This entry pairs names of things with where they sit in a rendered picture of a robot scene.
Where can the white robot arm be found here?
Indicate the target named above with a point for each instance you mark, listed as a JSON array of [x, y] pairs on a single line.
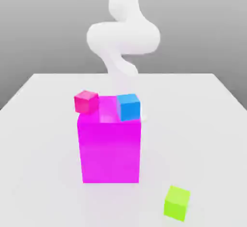
[[123, 37]]

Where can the small blue cube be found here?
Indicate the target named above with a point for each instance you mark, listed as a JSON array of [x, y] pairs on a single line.
[[128, 107]]

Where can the small pink cube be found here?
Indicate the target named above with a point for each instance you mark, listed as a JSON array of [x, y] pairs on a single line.
[[85, 102]]

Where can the small lime green cube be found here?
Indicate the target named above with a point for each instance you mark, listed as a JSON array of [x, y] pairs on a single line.
[[176, 203]]

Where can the large magenta box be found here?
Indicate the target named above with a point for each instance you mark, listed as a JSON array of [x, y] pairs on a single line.
[[110, 149]]

